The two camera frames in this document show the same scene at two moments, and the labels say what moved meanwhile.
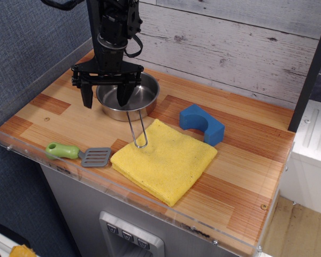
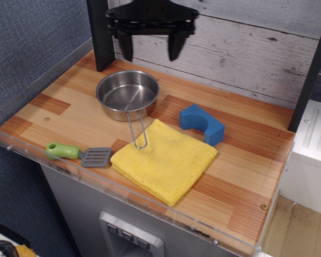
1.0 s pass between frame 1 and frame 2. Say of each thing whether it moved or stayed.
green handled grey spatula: stayed
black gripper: moved
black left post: stayed
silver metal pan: stayed
